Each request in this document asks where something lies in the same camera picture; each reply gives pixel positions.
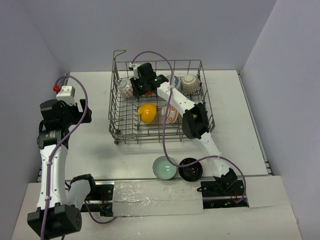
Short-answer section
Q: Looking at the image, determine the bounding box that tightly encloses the blue triangle pattern bowl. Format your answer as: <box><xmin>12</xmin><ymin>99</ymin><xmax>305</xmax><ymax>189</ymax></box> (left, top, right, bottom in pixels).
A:
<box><xmin>119</xmin><ymin>78</ymin><xmax>133</xmax><ymax>99</ymax></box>

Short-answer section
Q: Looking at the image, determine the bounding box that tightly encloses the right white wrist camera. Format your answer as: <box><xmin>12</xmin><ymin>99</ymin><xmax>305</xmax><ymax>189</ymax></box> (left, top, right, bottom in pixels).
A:
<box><xmin>129</xmin><ymin>62</ymin><xmax>140</xmax><ymax>80</ymax></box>

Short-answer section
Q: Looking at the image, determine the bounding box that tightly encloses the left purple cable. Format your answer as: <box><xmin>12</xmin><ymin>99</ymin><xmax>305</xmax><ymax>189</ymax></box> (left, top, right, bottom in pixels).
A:
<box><xmin>41</xmin><ymin>75</ymin><xmax>118</xmax><ymax>240</ymax></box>

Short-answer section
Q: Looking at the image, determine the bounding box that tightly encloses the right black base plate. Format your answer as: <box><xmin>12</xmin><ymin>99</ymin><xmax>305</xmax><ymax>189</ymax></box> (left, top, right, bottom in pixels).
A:
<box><xmin>197</xmin><ymin>179</ymin><xmax>249</xmax><ymax>209</ymax></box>

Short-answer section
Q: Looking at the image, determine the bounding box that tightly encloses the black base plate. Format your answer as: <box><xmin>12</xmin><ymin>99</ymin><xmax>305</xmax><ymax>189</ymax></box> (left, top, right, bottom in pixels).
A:
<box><xmin>65</xmin><ymin>181</ymin><xmax>115</xmax><ymax>217</ymax></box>
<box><xmin>197</xmin><ymin>179</ymin><xmax>249</xmax><ymax>209</ymax></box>

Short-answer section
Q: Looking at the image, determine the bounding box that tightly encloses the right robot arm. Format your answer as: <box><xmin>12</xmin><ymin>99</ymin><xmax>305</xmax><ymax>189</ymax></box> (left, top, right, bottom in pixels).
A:
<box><xmin>129</xmin><ymin>62</ymin><xmax>238</xmax><ymax>196</ymax></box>

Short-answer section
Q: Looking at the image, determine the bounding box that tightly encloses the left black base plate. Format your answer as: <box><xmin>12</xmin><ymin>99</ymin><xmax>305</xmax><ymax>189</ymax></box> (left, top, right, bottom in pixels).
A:
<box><xmin>65</xmin><ymin>181</ymin><xmax>115</xmax><ymax>217</ymax></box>

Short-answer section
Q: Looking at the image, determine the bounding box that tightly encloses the orange white patterned bowl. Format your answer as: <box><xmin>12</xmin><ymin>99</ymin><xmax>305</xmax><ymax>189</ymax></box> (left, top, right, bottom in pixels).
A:
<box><xmin>161</xmin><ymin>105</ymin><xmax>179</xmax><ymax>124</ymax></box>

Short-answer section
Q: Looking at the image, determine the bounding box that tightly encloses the grey wire dish rack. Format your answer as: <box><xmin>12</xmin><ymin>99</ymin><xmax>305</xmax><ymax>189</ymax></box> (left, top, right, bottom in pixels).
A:
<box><xmin>108</xmin><ymin>50</ymin><xmax>216</xmax><ymax>144</ymax></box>

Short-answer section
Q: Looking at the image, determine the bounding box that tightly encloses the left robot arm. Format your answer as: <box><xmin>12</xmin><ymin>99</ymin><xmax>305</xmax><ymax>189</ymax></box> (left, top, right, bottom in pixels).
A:
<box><xmin>27</xmin><ymin>99</ymin><xmax>98</xmax><ymax>240</ymax></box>

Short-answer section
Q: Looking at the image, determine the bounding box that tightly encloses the light teal bowl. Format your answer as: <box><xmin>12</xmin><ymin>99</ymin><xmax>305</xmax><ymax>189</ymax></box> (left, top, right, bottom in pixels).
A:
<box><xmin>152</xmin><ymin>156</ymin><xmax>177</xmax><ymax>180</ymax></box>

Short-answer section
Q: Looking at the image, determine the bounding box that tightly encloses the yellow-orange bowl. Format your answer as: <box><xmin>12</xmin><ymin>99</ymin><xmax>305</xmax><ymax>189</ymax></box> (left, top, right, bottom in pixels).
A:
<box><xmin>137</xmin><ymin>103</ymin><xmax>157</xmax><ymax>124</ymax></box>

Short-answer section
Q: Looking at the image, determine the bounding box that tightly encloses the black glossy bowl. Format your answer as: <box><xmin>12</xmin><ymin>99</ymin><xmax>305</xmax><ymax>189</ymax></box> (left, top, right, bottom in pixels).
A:
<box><xmin>178</xmin><ymin>162</ymin><xmax>203</xmax><ymax>182</ymax></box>

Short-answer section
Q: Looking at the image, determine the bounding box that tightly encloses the orange bowl white inside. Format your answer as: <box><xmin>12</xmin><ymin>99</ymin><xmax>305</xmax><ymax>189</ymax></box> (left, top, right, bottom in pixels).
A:
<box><xmin>144</xmin><ymin>91</ymin><xmax>154</xmax><ymax>96</ymax></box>

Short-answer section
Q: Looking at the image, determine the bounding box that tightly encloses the blue floral bowl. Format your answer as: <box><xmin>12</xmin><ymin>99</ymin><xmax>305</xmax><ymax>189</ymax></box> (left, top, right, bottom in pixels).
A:
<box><xmin>166</xmin><ymin>75</ymin><xmax>181</xmax><ymax>91</ymax></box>

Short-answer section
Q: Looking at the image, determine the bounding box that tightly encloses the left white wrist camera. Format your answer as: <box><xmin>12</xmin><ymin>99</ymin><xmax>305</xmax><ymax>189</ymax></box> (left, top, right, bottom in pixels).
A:
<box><xmin>53</xmin><ymin>85</ymin><xmax>76</xmax><ymax>106</ymax></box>

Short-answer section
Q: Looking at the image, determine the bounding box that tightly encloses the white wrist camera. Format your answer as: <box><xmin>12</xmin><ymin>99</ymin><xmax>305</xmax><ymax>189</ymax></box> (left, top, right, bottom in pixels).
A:
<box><xmin>53</xmin><ymin>85</ymin><xmax>76</xmax><ymax>106</ymax></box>
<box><xmin>129</xmin><ymin>62</ymin><xmax>140</xmax><ymax>80</ymax></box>

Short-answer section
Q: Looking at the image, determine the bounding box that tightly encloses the grey patterned bowl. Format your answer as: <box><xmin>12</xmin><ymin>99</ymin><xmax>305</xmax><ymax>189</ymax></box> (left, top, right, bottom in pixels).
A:
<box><xmin>181</xmin><ymin>74</ymin><xmax>200</xmax><ymax>95</ymax></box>

